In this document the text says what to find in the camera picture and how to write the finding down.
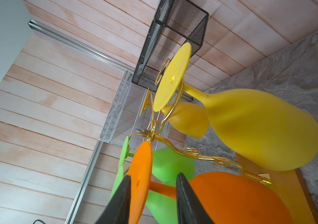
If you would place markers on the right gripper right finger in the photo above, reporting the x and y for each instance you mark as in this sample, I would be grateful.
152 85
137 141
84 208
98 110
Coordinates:
189 208

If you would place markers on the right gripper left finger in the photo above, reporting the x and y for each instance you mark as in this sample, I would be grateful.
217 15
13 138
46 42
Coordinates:
118 209

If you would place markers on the orange wine glass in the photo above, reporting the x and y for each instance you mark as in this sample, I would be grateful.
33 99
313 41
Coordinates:
227 198

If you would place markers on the front green wine glass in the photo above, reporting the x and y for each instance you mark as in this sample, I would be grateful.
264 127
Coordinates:
163 208

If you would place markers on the green wine glass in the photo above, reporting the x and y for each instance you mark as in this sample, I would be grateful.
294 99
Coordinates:
166 164
163 208

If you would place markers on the rear green wine glass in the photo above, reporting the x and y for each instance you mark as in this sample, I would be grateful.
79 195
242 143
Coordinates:
166 164

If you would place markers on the amber yellow wine glass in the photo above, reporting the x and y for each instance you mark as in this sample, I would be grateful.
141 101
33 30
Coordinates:
187 118

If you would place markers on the white mesh wall shelf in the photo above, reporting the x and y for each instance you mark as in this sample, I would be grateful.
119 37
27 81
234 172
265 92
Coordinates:
124 115

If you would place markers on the gold wire wine glass rack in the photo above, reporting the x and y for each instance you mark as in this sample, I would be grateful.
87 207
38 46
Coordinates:
288 187

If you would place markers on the black mesh wall basket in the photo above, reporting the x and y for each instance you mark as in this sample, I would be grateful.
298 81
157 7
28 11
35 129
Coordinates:
184 18

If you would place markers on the aluminium frame rail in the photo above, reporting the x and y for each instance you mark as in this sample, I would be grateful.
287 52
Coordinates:
89 51

